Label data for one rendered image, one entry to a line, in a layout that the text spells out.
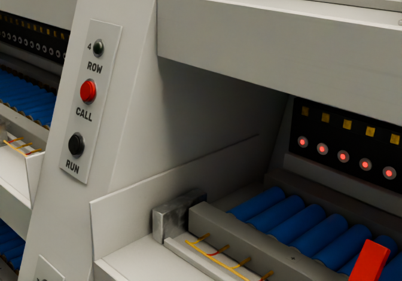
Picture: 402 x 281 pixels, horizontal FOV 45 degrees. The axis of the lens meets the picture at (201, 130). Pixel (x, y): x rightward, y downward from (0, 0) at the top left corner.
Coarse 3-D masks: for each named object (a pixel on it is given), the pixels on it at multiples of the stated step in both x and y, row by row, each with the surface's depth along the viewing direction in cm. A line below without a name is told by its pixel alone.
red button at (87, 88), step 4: (84, 84) 37; (88, 84) 36; (92, 84) 36; (80, 88) 37; (84, 88) 37; (88, 88) 36; (92, 88) 36; (80, 92) 37; (84, 92) 37; (88, 92) 36; (92, 92) 36; (84, 96) 37; (88, 96) 36; (92, 96) 36; (84, 100) 37; (88, 100) 37
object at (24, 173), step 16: (0, 48) 85; (16, 48) 81; (32, 64) 78; (48, 64) 74; (0, 160) 51; (16, 160) 51; (32, 160) 41; (0, 176) 47; (16, 176) 48; (32, 176) 41; (0, 192) 47; (16, 192) 45; (32, 192) 41; (0, 208) 48; (16, 208) 45; (32, 208) 42; (16, 224) 46
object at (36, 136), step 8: (0, 104) 60; (0, 112) 57; (8, 112) 57; (16, 112) 57; (8, 120) 55; (16, 120) 55; (24, 120) 55; (16, 128) 54; (24, 128) 53; (32, 128) 53; (40, 128) 53; (16, 136) 55; (24, 136) 53; (32, 136) 52; (40, 136) 51; (8, 144) 52; (32, 144) 52; (40, 144) 51; (32, 152) 50; (40, 152) 51
